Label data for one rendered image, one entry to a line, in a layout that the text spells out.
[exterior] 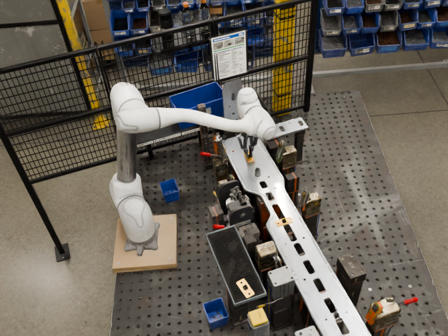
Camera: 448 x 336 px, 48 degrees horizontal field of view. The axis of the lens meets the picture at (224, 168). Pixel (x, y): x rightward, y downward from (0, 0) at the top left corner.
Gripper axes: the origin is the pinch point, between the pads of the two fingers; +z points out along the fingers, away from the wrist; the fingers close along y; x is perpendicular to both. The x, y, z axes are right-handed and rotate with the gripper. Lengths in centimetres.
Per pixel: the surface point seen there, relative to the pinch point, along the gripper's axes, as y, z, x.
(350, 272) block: 14, 2, -85
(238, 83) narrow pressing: 5.0, -25.5, 26.6
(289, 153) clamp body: 20.1, 1.2, -8.2
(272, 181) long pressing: 5.1, 5.3, -20.4
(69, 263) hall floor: -120, 105, 45
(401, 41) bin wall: 182, 49, 118
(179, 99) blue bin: -24, -6, 50
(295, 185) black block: 17.6, 12.1, -22.1
